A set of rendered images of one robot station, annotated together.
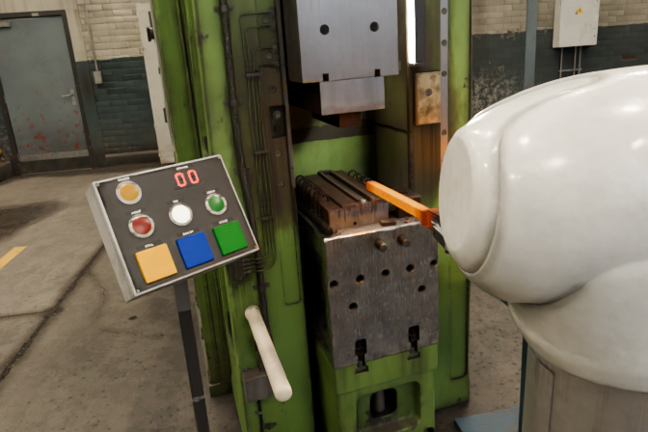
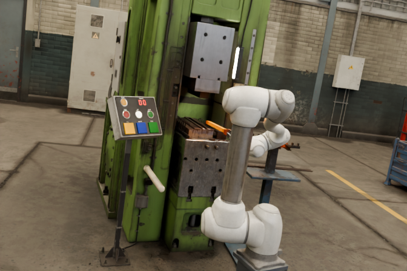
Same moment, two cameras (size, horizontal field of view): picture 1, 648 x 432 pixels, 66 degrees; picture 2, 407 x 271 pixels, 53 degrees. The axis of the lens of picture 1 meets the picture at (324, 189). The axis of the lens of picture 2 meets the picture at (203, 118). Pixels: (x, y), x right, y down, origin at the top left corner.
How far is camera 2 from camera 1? 1.53 m
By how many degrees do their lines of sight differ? 8
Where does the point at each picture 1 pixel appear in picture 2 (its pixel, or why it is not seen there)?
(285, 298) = (162, 166)
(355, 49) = (212, 69)
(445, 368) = not seen: hidden behind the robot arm
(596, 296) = (237, 110)
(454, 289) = not seen: hidden behind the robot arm
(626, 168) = (241, 95)
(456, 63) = (251, 81)
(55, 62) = (11, 27)
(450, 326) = not seen: hidden behind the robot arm
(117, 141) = (39, 86)
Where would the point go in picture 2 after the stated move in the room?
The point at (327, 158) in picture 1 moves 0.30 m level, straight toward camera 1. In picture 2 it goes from (189, 112) to (190, 118)
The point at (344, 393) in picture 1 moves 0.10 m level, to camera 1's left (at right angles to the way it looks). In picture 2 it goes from (179, 209) to (166, 208)
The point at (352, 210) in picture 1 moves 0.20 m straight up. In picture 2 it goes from (198, 131) to (201, 105)
